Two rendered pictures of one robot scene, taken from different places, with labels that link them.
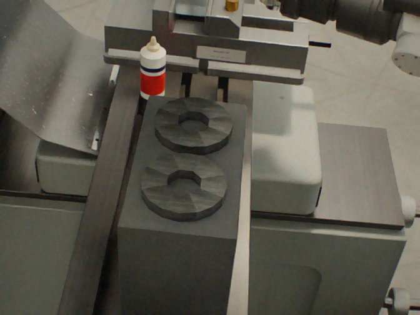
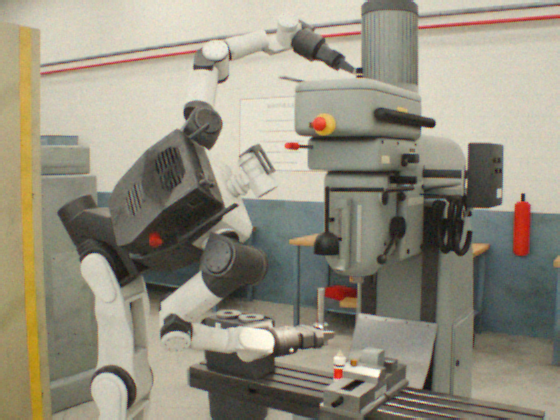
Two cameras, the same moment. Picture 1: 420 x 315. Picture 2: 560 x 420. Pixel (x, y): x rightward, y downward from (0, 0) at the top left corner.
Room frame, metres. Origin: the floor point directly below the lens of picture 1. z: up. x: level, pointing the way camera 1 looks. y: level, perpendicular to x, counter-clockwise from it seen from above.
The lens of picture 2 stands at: (1.83, -1.69, 1.66)
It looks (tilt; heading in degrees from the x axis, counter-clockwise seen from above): 5 degrees down; 121
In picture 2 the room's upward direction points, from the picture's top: straight up
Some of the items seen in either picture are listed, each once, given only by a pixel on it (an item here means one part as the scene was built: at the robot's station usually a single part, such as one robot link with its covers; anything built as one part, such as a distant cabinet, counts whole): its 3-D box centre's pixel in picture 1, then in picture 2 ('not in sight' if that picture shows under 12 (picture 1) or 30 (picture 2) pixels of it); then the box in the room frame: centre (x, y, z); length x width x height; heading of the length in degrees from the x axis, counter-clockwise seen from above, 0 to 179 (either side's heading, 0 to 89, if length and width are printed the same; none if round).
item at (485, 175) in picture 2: not in sight; (487, 175); (1.35, 0.35, 1.62); 0.20 x 0.09 x 0.21; 90
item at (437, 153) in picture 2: not in sight; (413, 161); (1.01, 0.55, 1.66); 0.80 x 0.23 x 0.20; 90
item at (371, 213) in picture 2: not in sight; (359, 221); (1.02, 0.06, 1.47); 0.21 x 0.19 x 0.32; 0
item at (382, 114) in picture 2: not in sight; (407, 118); (1.16, 0.09, 1.79); 0.45 x 0.04 x 0.04; 90
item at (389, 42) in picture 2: not in sight; (389, 49); (1.01, 0.30, 2.05); 0.20 x 0.20 x 0.32
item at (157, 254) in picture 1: (185, 212); (240, 342); (0.58, 0.02, 1.02); 0.22 x 0.12 x 0.20; 179
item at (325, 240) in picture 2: not in sight; (326, 242); (1.03, -0.18, 1.43); 0.07 x 0.07 x 0.06
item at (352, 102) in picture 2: not in sight; (361, 112); (1.01, 0.07, 1.81); 0.47 x 0.26 x 0.16; 90
